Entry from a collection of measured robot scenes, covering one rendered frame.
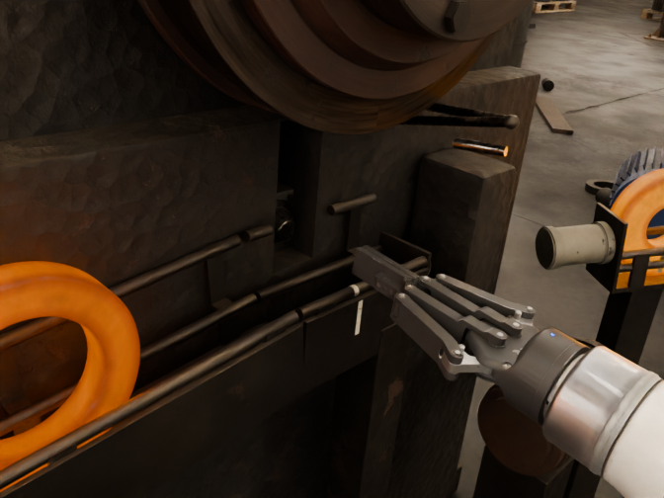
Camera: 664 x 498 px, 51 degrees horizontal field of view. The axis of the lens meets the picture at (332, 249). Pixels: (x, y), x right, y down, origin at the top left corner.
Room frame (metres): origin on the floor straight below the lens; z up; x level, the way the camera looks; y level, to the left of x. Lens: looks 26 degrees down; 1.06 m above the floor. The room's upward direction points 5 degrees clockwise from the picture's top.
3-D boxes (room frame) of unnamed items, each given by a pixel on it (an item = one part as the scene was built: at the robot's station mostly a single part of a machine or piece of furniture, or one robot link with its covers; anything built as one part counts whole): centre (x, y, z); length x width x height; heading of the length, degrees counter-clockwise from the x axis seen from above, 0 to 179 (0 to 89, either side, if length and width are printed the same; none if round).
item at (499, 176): (0.83, -0.16, 0.68); 0.11 x 0.08 x 0.24; 47
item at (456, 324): (0.54, -0.11, 0.73); 0.11 x 0.01 x 0.04; 49
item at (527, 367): (0.51, -0.17, 0.73); 0.09 x 0.08 x 0.07; 47
